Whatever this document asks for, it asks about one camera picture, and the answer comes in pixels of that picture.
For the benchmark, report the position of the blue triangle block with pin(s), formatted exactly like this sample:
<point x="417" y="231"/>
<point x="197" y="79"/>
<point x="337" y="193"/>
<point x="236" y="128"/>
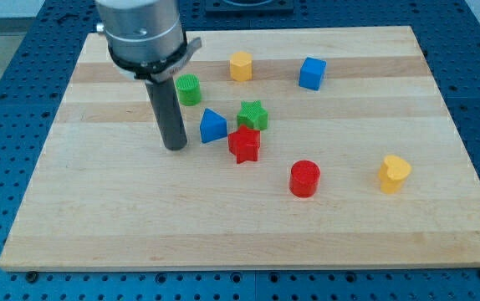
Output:
<point x="213" y="126"/>

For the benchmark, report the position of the red cylinder block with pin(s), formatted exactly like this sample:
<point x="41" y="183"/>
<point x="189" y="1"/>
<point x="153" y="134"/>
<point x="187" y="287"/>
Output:
<point x="304" y="178"/>

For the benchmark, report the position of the green star block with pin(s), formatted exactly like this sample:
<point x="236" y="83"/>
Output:
<point x="253" y="115"/>

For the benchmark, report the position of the wooden board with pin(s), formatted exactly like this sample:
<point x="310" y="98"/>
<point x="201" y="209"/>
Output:
<point x="106" y="195"/>

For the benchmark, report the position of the yellow hexagon block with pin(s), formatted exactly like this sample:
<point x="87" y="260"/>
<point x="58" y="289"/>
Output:
<point x="241" y="66"/>

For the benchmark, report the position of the yellow heart block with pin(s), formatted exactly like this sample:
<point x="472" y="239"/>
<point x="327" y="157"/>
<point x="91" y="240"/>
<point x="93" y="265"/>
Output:
<point x="393" y="173"/>

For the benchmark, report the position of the red star block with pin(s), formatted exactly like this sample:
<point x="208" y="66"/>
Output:
<point x="244" y="143"/>

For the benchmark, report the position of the green cylinder block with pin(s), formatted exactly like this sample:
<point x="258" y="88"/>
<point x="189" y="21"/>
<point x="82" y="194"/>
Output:
<point x="188" y="89"/>

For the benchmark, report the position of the blue cube block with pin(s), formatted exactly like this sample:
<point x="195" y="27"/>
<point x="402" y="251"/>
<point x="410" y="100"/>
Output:
<point x="311" y="73"/>

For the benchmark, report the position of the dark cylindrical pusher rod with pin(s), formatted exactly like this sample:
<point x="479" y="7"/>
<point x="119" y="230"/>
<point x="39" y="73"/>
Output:
<point x="165" y="105"/>

